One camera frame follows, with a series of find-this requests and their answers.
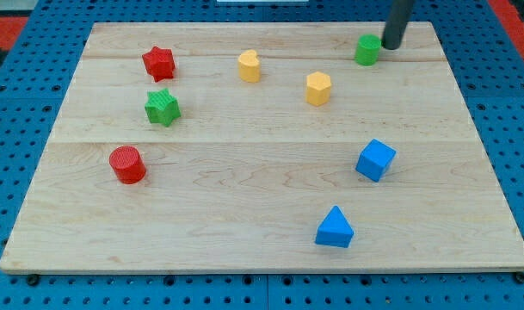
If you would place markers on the green cylinder block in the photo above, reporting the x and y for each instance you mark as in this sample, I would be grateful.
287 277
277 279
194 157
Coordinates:
367 50

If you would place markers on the green star block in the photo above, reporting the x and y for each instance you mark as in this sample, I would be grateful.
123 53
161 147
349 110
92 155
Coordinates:
161 107

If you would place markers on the red star block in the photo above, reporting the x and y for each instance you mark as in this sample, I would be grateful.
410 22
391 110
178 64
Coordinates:
159 63

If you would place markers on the light wooden board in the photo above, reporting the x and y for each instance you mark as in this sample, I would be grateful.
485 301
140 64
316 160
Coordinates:
241 181

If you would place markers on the yellow heart block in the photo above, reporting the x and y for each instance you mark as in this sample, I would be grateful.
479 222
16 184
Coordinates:
249 66

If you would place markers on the yellow hexagon block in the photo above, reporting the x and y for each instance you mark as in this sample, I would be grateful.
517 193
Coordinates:
318 88

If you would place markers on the blue triangle block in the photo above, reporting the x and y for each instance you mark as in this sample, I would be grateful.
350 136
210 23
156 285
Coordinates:
334 230

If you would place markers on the blue cube block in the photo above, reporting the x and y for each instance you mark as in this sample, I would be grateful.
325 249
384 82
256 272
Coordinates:
375 159

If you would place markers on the red cylinder block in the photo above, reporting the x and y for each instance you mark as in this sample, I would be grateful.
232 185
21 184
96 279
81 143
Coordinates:
127 164

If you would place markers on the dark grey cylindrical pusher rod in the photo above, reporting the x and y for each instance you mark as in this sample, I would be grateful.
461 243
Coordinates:
396 23

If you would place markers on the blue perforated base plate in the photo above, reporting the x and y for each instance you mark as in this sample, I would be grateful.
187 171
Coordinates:
39 67

